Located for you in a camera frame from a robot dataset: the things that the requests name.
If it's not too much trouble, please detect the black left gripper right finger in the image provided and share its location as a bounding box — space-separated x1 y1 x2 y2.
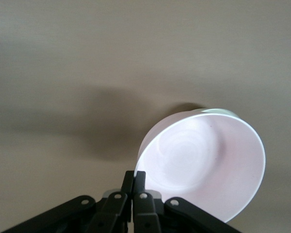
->
132 171 243 233

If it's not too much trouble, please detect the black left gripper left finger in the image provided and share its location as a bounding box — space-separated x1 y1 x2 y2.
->
1 171 135 233

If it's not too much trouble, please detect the brown table cloth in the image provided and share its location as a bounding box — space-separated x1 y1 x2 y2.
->
0 0 291 233

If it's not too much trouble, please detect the white plastic bowl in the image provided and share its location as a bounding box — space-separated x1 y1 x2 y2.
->
200 107 241 119

